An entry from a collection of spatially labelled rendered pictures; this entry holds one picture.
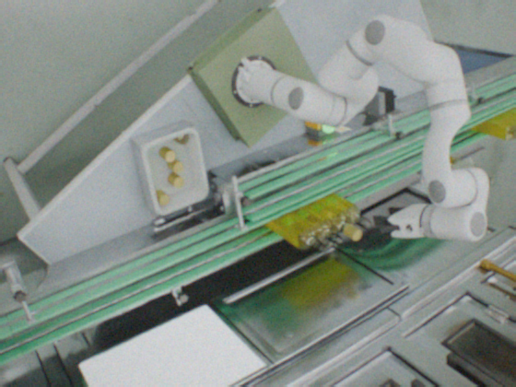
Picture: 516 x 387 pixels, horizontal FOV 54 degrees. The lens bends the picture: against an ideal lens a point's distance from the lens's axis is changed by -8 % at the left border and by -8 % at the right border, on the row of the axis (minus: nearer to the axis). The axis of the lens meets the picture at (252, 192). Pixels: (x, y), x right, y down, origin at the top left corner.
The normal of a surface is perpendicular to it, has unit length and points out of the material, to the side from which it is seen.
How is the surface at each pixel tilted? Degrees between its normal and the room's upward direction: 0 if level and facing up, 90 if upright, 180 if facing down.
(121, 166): 0
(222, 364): 90
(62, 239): 0
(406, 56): 78
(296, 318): 90
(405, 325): 90
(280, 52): 2
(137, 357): 90
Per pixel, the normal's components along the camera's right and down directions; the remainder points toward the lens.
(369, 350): -0.13, -0.87
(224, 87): 0.52, 0.36
